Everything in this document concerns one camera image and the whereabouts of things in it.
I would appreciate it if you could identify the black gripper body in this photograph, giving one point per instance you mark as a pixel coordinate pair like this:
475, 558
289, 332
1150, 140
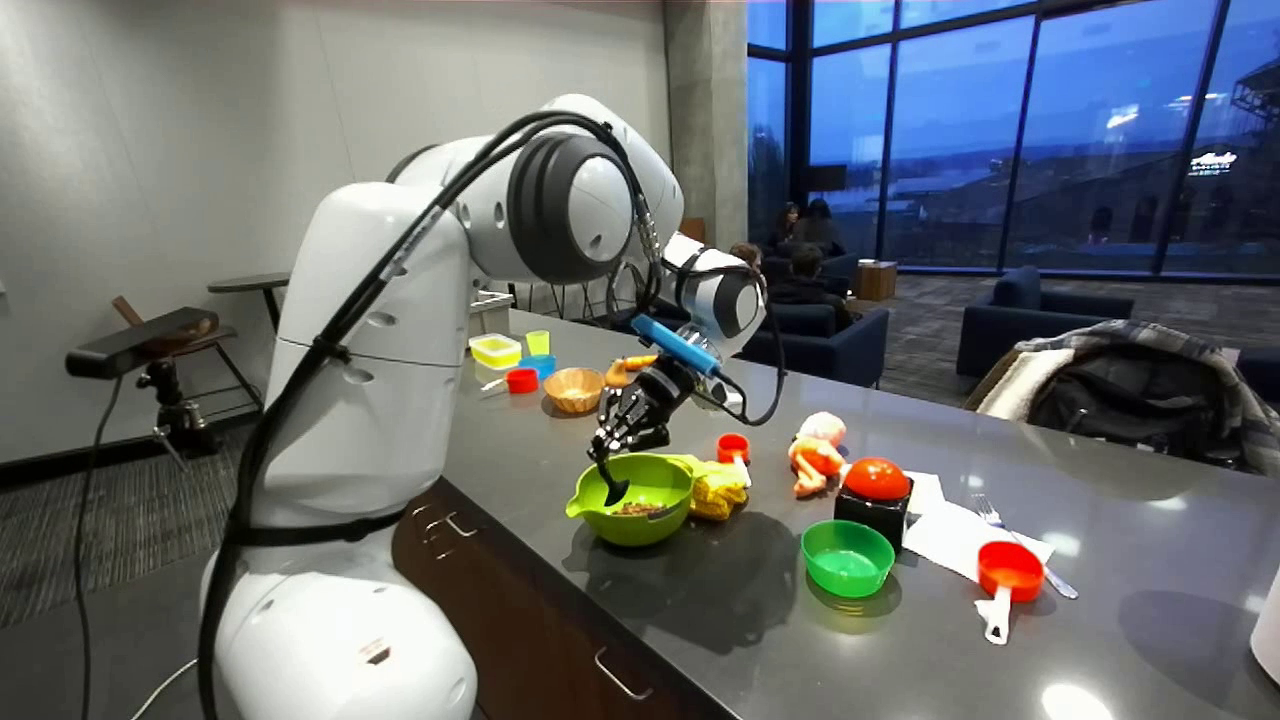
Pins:
651, 399

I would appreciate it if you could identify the black spoon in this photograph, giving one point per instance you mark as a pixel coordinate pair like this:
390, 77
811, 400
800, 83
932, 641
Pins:
610, 482

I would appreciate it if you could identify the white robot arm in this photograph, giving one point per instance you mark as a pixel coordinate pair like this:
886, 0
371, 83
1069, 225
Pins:
363, 400

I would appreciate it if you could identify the lime green mixing bowl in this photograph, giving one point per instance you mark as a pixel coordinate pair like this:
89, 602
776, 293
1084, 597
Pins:
661, 515

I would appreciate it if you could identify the small bright green bowl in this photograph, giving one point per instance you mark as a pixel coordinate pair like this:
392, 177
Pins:
847, 561

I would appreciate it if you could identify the orange baguette toy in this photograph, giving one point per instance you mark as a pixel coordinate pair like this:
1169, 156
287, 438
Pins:
630, 367

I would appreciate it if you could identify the wicker basket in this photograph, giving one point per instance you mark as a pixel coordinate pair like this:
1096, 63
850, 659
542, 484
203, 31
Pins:
573, 388

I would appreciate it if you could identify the brown food pieces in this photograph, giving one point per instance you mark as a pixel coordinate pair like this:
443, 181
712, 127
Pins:
646, 505

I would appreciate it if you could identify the blue plastic piece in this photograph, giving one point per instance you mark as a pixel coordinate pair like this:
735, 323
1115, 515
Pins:
542, 367

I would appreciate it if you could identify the small red cup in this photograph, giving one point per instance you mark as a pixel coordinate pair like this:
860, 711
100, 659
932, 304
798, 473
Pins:
735, 449

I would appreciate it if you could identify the red plastic cup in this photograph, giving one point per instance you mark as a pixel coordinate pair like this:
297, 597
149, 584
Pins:
521, 380

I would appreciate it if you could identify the yellow cloth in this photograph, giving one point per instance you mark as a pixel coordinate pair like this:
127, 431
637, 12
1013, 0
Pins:
722, 489

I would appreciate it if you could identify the yellow plastic container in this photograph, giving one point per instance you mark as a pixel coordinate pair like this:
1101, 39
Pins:
493, 355

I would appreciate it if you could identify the white orange plush toy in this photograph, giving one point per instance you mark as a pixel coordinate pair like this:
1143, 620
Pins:
818, 461

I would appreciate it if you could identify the brown counter cabinet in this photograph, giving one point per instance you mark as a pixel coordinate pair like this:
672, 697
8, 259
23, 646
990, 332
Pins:
535, 624

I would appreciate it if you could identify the seated person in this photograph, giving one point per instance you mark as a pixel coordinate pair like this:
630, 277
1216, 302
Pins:
806, 241

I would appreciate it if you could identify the red tomato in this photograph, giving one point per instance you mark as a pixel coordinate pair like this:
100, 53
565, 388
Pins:
877, 478

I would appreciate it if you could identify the black box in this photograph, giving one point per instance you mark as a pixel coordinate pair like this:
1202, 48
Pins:
868, 520

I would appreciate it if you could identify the wooden side table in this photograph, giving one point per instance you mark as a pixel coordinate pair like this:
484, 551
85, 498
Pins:
877, 277

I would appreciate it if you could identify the white paper napkin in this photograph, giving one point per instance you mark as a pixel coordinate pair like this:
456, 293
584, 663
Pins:
946, 533

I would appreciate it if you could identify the beige jacket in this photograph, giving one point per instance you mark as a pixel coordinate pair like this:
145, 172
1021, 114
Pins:
1013, 374

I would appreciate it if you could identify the black side table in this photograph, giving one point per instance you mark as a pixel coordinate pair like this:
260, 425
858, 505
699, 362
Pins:
244, 282

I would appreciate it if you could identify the dark blue armchair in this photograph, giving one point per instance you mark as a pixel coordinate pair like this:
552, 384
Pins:
1041, 327

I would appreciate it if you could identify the red measuring cup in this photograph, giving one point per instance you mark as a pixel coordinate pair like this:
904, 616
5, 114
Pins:
1010, 568

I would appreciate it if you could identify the black backpack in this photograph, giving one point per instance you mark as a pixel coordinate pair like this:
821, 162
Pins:
1134, 400

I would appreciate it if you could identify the large glass window wall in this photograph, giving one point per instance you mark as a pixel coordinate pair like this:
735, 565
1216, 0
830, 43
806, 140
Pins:
961, 134

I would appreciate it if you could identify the black camera tripod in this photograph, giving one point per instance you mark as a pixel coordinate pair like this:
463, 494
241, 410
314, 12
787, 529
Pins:
173, 412

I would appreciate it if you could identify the black stereo camera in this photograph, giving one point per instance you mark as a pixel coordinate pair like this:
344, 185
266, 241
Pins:
140, 341

